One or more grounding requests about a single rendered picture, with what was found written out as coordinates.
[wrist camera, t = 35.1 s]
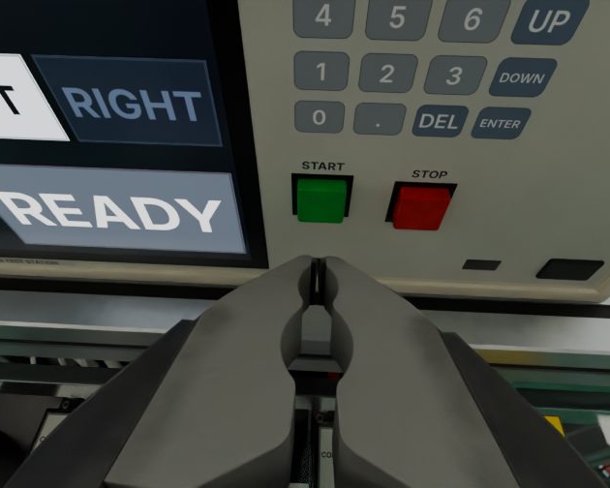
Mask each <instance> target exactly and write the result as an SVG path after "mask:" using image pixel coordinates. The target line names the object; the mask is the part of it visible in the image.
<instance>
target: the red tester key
mask: <svg viewBox="0 0 610 488"><path fill-rule="evenodd" d="M450 201H451V199H450V195H449V191H448V189H445V188H419V187H401V188H400V191H399V194H398V197H397V200H396V204H395V208H394V211H393V215H392V221H393V227H394V228H395V229H416V230H438V229H439V227H440V225H441V223H442V219H443V217H444V214H445V212H446V210H447V208H448V205H449V204H450Z"/></svg>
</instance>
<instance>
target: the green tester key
mask: <svg viewBox="0 0 610 488"><path fill-rule="evenodd" d="M346 196H347V182H346V181H344V180H323V179H299V180H298V183H297V219H298V221H299V222H309V223H332V224H341V223H342V222H343V220H344V212H345V204H346Z"/></svg>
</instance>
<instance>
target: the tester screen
mask: <svg viewBox="0 0 610 488"><path fill-rule="evenodd" d="M0 53H1V54H32V55H62V56H93V57H123V58H154V59H184V60H205V61H206V66H207V71H208V75H209V80H210V85H211V90H212V95H213V100H214V105H215V109H216V115H217V120H218V125H219V130H220V135H221V140H222V144H223V146H201V145H175V144H149V143H123V142H97V141H70V140H44V139H18V138H0V165H26V166H50V167H75V168H123V169H149V170H174V171H199V172H223V173H230V174H231V179H232V184H233V189H234V193H235V199H236V204H237V209H238V214H239V219H240V225H241V229H242V234H243V239H244V244H245V250H246V254H238V253H217V252H195V251H172V250H150V249H128V248H107V247H84V246H62V245H40V244H25V243H24V242H23V241H22V240H21V239H20V238H19V237H18V235H17V234H16V233H15V232H14V231H13V230H12V229H11V228H10V227H9V226H8V225H7V223H6V222H5V221H4V220H3V219H2V218H1V217H0V249H8V250H30V251H51V252H74V253H95V254H117V255H139V256H161V257H182V258H205V259H247V260H252V258H251V252H250V247H249V241H248V235H247V230H246V225H245V219H244V214H243V208H242V202H241V197H240V192H239V186H238V181H237V175H236V170H235V164H234V159H233V154H232V148H231V142H230V137H229V126H228V121H227V116H226V111H225V105H224V99H223V94H222V88H221V82H220V78H219V72H218V66H217V61H216V55H215V49H214V45H213V39H212V34H211V28H210V22H209V17H208V11H207V6H206V1H205V0H0Z"/></svg>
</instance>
